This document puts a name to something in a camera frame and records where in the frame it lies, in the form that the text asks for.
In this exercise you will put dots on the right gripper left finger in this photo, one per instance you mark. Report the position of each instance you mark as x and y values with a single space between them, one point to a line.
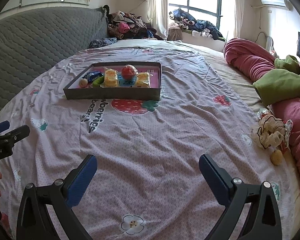
34 221

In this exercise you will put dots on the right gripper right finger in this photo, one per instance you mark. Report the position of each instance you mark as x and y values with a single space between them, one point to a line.
263 219

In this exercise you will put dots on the brown walnut ball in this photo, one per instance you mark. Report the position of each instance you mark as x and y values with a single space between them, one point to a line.
83 83

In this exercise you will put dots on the blue cookie packet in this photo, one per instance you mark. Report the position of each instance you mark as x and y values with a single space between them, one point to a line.
92 76

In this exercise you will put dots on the yellow rice cracker packet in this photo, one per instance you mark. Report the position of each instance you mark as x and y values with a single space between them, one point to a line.
111 78

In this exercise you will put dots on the red egg toy packet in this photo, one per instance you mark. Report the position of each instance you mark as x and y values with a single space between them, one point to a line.
128 72

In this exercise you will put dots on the grey quilted headboard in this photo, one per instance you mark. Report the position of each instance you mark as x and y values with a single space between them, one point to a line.
33 41

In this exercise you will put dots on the cream scrunchie toy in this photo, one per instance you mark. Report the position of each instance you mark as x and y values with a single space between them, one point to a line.
272 132

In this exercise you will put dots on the small shiny snack packet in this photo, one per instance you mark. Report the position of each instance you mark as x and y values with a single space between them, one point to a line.
263 112

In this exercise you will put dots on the pink workbook in tray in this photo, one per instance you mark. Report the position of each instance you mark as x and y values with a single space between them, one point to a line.
154 72

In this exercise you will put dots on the pink strawberry bed sheet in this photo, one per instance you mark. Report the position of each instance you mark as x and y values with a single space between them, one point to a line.
148 184

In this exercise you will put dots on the dark cardboard tray box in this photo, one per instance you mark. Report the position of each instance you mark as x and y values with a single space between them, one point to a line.
73 91

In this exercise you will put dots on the dark patterned pillow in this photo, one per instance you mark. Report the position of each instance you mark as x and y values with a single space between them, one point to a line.
98 43

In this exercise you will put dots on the green blanket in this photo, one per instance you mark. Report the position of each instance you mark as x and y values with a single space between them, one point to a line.
278 85

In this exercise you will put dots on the pile of clothes by bed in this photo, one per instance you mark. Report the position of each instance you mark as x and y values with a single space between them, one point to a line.
124 26

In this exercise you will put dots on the pink rolled blanket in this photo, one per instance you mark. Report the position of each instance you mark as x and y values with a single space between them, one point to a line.
254 61

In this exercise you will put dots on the clothes pile on windowsill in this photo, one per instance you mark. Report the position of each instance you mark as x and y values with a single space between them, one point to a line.
187 23

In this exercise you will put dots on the white curtain left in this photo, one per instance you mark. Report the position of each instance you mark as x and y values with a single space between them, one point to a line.
157 14

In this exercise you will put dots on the white curtain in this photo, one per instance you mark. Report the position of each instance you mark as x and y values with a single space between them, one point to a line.
239 14
157 14

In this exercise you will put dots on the white air conditioner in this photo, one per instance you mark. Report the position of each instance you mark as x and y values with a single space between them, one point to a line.
283 4

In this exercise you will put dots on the white curtain right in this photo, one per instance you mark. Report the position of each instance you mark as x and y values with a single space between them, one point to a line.
239 14

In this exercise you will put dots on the window frame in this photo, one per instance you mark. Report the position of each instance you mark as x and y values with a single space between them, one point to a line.
195 0

